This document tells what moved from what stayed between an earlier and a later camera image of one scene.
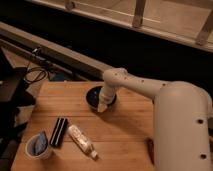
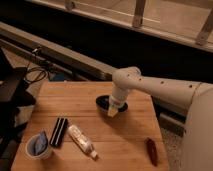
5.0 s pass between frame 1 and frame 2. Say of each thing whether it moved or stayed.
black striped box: stayed
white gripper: moved
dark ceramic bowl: moved
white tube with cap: stayed
